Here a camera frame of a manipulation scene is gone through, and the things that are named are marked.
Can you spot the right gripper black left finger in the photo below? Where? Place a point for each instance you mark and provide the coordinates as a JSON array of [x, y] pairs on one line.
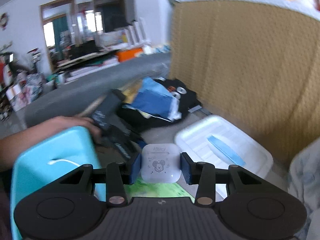
[[114, 177]]

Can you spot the white earbuds case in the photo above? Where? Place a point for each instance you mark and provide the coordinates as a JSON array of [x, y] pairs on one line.
[[161, 163]]

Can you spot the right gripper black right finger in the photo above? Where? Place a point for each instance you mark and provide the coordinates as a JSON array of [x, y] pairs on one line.
[[206, 176]]

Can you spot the floral white blue cloth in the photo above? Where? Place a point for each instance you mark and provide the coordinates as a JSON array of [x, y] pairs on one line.
[[303, 183]]

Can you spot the woven straw sofa backrest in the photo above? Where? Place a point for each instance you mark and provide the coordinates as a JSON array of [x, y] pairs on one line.
[[255, 64]]

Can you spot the white plastic lid blue handle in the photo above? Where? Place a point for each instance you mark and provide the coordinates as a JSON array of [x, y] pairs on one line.
[[216, 141]]

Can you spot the green tissue pack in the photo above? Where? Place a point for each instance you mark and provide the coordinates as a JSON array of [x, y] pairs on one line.
[[142, 189]]

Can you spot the person's left forearm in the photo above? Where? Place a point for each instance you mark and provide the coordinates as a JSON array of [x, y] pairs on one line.
[[15, 144]]

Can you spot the person's left hand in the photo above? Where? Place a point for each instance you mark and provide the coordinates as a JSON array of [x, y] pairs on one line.
[[86, 126]]

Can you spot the blue black clothing pile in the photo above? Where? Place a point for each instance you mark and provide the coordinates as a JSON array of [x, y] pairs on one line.
[[152, 103]]

